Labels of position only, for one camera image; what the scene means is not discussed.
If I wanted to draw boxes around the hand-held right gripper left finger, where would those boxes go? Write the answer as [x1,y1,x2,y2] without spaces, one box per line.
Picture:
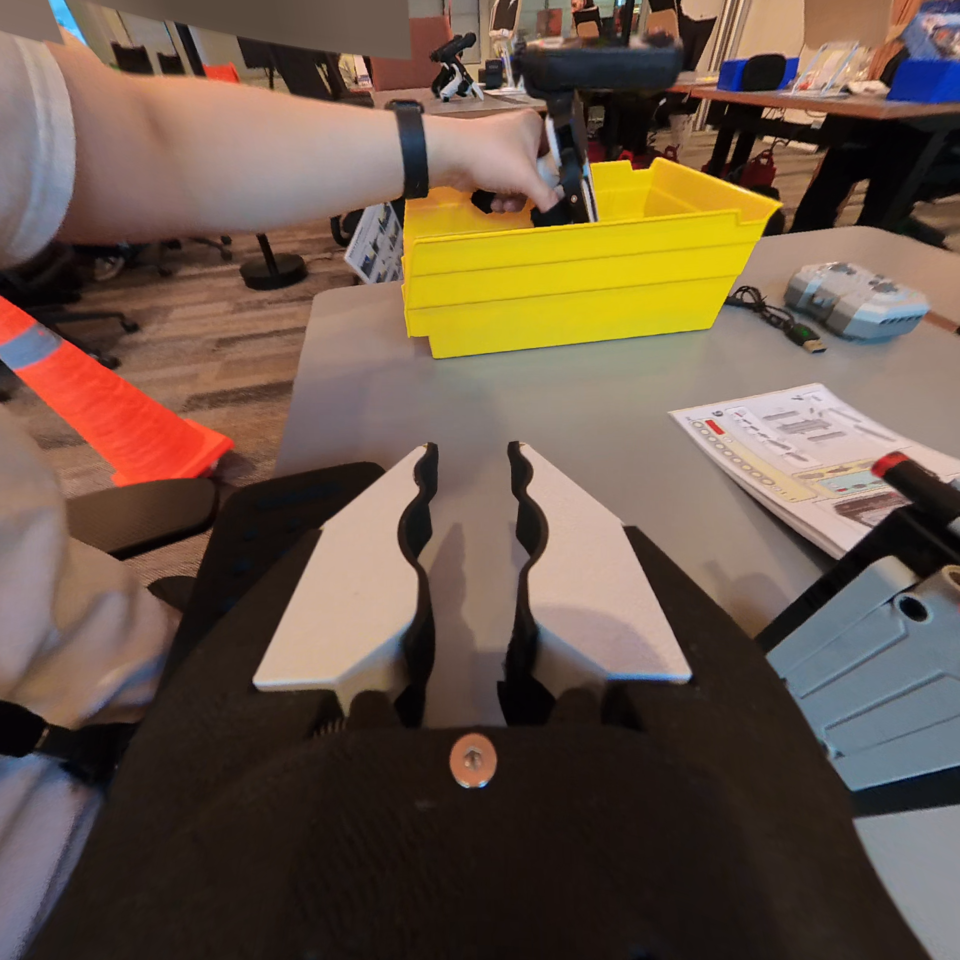
[252,442,441,727]

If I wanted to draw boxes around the black and grey brick assembly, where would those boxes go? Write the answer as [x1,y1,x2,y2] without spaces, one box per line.
[753,450,960,820]

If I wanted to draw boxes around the orange traffic cone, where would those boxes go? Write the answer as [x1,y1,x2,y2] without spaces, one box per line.
[0,294,237,489]

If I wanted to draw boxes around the black usb cable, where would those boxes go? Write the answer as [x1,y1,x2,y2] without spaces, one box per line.
[722,285,831,356]

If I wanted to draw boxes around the black and white tool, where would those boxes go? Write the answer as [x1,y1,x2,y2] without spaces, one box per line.
[429,32,486,104]

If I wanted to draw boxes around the black chest strap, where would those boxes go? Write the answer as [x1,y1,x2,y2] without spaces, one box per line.
[0,701,138,785]

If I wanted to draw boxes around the grey remote controller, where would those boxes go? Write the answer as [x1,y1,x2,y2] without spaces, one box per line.
[782,260,933,344]

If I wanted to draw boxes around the white instruction booklet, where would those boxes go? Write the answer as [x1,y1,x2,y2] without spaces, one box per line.
[667,382,960,561]

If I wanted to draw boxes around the yellow plastic bin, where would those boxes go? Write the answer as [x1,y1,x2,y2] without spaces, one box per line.
[401,156,786,361]

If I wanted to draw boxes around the printed picture sheet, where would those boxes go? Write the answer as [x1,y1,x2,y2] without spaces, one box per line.
[343,199,408,286]

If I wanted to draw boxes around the smooth black armrest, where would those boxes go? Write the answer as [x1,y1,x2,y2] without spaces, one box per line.
[66,476,220,561]

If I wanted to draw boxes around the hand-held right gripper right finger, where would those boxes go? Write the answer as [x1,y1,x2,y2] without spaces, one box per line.
[502,440,694,727]

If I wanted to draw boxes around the blue storage bin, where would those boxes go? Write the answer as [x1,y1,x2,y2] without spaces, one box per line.
[716,52,801,93]
[887,56,960,104]

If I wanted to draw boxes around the long wooden desk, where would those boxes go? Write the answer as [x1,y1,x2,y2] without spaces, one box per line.
[667,71,960,234]

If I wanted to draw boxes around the black stool base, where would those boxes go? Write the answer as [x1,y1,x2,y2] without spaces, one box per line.
[238,231,309,292]

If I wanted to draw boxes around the person's left forearm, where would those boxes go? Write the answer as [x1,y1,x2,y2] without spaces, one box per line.
[45,33,410,249]

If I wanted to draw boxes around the brown background desk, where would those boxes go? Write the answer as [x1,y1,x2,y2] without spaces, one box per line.
[371,84,552,121]

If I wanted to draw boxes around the person's left hand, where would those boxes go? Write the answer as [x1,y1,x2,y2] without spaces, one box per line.
[423,107,564,217]

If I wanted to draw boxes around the grey desk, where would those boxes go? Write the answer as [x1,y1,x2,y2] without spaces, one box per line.
[273,225,960,960]

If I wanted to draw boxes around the black wristband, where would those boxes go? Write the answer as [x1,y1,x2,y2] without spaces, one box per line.
[384,99,431,201]

